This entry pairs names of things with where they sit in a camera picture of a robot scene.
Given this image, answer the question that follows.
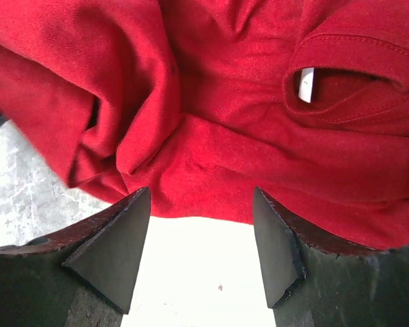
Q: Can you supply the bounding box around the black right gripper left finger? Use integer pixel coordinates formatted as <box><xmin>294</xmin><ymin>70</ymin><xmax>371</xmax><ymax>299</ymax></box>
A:
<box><xmin>0</xmin><ymin>187</ymin><xmax>151</xmax><ymax>326</ymax></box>

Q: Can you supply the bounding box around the red t shirt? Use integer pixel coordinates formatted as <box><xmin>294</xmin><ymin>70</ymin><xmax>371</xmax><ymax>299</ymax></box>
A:
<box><xmin>0</xmin><ymin>1</ymin><xmax>409</xmax><ymax>249</ymax></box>

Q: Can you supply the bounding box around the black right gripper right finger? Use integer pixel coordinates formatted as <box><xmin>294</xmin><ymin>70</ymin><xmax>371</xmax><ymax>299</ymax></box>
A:
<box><xmin>253</xmin><ymin>188</ymin><xmax>409</xmax><ymax>326</ymax></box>

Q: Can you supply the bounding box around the white shirt neck label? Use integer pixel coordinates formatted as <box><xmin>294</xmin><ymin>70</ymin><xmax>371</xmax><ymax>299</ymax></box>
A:
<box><xmin>298</xmin><ymin>67</ymin><xmax>315</xmax><ymax>103</ymax></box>

